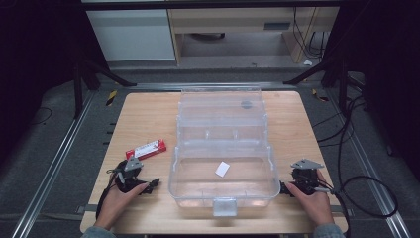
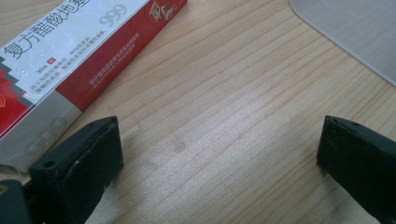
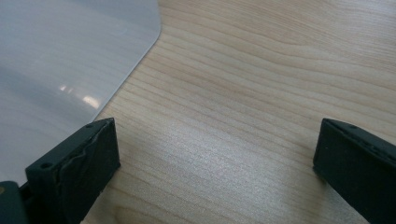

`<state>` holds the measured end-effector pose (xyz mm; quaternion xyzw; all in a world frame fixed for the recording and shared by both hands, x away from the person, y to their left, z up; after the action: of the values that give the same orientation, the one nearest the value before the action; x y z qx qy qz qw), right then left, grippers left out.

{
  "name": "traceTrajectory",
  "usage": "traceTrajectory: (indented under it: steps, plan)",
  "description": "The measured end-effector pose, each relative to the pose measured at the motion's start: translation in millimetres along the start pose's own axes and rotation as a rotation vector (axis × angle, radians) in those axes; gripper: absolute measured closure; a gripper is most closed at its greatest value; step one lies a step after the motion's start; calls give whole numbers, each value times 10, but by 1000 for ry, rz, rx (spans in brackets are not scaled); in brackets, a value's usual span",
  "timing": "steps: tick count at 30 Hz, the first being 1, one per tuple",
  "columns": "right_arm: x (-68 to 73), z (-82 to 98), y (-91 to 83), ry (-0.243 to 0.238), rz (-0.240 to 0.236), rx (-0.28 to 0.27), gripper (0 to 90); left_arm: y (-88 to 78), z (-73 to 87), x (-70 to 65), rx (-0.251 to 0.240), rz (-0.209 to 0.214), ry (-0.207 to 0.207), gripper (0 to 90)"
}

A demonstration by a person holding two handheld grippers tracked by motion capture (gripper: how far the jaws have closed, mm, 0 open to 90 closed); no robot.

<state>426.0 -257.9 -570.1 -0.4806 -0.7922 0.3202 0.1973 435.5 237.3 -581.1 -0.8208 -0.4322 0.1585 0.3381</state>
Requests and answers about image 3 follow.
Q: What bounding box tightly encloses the clear plastic storage box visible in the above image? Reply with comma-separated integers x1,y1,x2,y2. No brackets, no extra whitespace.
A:
0,0,163,188

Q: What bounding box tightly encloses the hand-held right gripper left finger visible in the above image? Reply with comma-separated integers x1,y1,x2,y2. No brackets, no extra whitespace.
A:
25,117,121,224

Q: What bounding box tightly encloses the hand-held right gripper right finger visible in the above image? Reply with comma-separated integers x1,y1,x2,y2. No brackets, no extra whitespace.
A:
312,118,396,224

